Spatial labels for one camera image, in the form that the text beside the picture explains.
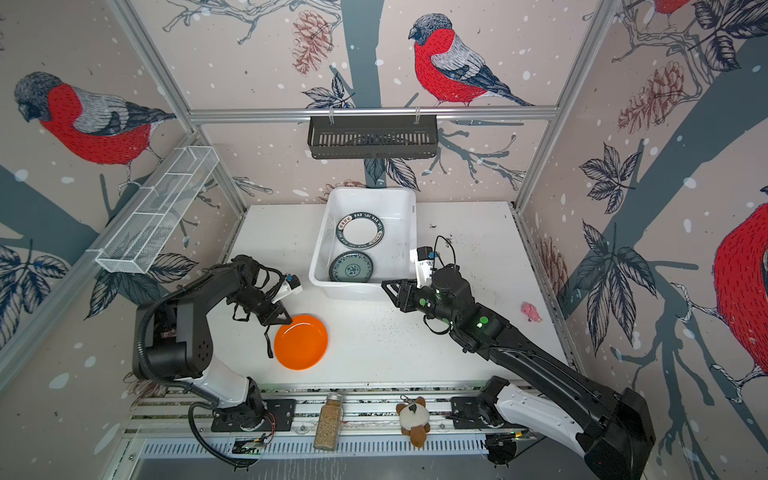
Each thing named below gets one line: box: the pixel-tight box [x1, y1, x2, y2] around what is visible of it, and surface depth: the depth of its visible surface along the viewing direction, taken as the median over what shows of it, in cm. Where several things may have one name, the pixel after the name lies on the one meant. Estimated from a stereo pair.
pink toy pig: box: [520, 302, 542, 322], surface depth 91 cm
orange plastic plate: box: [274, 314, 329, 371], surface depth 87 cm
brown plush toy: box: [396, 396, 431, 449], surface depth 73 cm
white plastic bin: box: [308, 187, 417, 301], surface depth 109 cm
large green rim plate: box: [336, 211, 385, 250], surface depth 113 cm
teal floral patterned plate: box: [329, 250, 374, 283], surface depth 103 cm
